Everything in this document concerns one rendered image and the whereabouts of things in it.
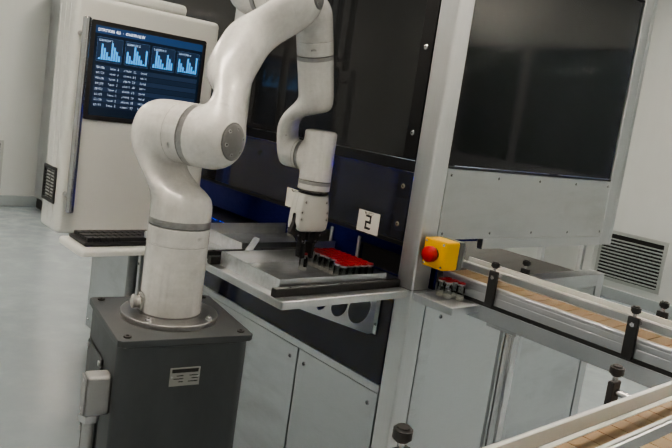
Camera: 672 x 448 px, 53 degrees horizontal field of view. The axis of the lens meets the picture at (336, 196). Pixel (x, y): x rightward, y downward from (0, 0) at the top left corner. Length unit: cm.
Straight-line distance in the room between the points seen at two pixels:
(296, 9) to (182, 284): 60
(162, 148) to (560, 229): 137
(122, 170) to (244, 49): 106
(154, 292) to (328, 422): 89
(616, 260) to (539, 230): 443
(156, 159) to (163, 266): 20
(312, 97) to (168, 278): 60
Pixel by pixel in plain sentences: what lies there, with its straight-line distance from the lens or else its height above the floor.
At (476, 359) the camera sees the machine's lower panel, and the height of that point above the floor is 65.
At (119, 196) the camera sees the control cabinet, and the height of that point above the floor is 93.
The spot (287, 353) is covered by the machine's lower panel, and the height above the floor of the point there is 54.
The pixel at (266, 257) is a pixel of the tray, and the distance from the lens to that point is 184.
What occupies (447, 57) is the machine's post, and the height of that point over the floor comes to 148.
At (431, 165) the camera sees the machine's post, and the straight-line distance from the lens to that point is 172.
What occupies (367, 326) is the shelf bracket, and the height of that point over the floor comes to 75.
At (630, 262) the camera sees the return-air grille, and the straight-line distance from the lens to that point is 653.
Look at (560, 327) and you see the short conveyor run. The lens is 165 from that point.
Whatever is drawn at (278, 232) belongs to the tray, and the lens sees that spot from 228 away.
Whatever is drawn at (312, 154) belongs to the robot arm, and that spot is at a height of 119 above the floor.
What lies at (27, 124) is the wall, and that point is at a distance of 700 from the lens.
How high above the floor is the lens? 131
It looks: 7 degrees down
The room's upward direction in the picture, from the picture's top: 8 degrees clockwise
